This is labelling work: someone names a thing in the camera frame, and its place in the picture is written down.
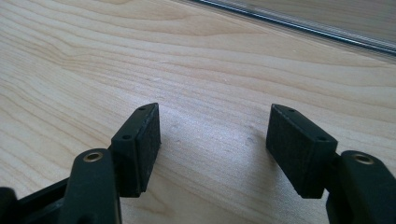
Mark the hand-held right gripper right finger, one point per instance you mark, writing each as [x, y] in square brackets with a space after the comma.
[299, 152]

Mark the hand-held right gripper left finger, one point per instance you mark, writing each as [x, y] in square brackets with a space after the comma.
[137, 152]

